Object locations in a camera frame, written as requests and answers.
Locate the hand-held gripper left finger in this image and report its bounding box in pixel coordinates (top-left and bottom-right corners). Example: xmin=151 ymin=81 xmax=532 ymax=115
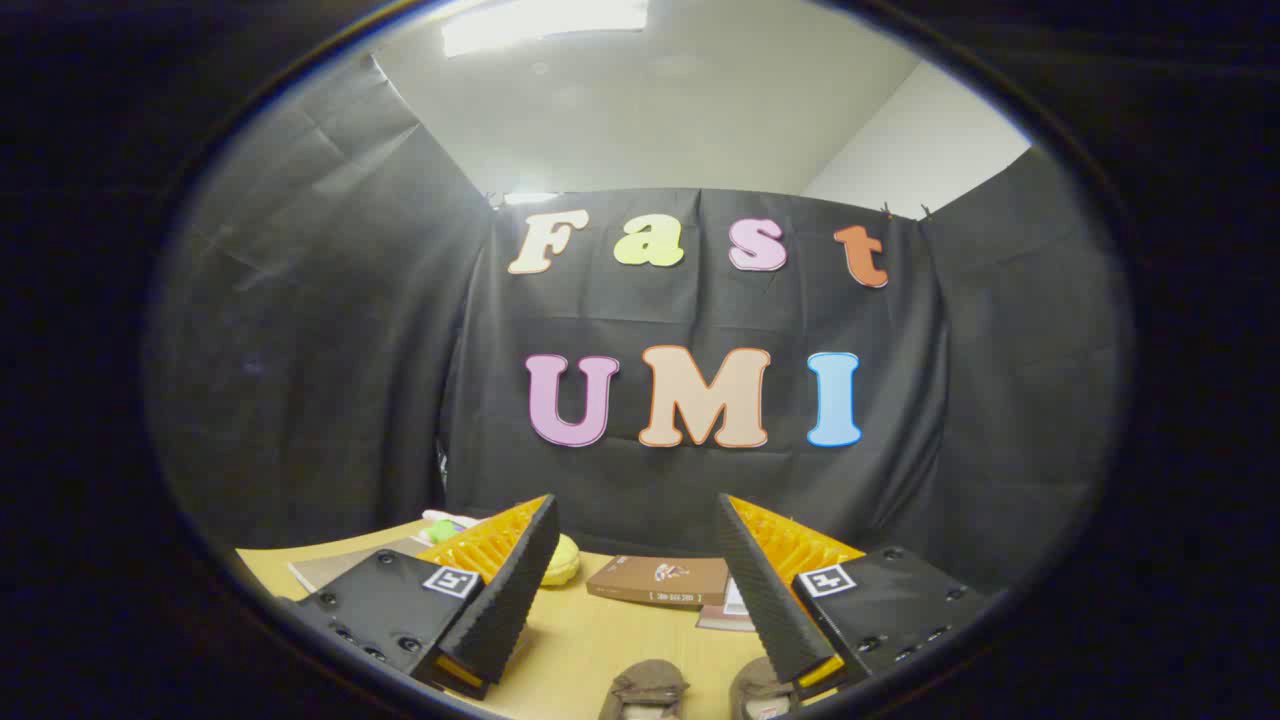
xmin=275 ymin=493 xmax=561 ymax=701

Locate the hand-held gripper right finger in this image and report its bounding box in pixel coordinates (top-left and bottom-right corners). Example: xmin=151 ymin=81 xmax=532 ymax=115
xmin=716 ymin=493 xmax=986 ymax=701

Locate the brown fuzzy shoe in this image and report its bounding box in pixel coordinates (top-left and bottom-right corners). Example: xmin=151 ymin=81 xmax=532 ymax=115
xmin=728 ymin=655 xmax=803 ymax=720
xmin=598 ymin=658 xmax=691 ymax=720

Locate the beige fabric storage box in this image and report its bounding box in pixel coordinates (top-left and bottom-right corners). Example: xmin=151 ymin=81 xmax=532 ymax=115
xmin=288 ymin=537 xmax=436 ymax=593

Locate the yellow round plush toy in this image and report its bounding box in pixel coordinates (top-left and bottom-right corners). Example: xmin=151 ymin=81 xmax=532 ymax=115
xmin=540 ymin=533 xmax=582 ymax=587

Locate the pink and green plush toy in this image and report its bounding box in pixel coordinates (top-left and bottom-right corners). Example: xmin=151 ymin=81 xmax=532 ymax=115
xmin=420 ymin=510 xmax=486 ymax=546

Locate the brown book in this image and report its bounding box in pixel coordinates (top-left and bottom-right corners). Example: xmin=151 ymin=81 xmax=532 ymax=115
xmin=586 ymin=555 xmax=731 ymax=608

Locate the black backdrop cloth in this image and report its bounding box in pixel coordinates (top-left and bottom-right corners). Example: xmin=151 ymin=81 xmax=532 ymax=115
xmin=150 ymin=55 xmax=1131 ymax=601

